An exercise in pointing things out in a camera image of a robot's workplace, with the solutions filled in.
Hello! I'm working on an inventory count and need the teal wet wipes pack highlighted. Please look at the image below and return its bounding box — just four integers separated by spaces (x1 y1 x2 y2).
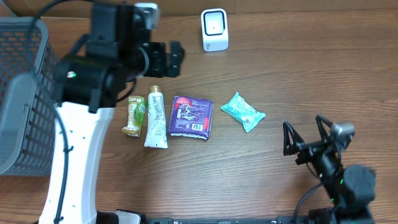
221 92 266 133

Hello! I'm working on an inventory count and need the green gold snack pouch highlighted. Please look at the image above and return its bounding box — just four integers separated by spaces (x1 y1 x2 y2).
122 96 147 137

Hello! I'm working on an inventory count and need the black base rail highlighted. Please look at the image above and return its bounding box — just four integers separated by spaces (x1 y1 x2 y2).
142 216 310 224

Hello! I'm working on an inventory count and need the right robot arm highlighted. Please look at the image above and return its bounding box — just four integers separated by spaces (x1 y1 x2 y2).
282 114 376 223

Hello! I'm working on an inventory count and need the white barcode scanner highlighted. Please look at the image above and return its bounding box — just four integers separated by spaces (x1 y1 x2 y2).
200 8 229 52

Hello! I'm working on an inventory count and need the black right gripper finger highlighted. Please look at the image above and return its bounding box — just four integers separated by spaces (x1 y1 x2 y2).
282 121 305 156
315 114 333 144

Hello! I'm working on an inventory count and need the purple sanitary pad pack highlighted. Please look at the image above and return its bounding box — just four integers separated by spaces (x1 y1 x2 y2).
169 96 214 140

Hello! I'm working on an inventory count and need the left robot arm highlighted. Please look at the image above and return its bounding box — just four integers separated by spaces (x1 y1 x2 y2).
39 1 185 224

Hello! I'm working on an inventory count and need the white tube gold cap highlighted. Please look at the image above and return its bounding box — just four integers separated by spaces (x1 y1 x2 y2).
144 85 168 149

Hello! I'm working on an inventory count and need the dark grey plastic basket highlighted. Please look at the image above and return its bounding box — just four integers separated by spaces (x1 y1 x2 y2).
1 17 58 176

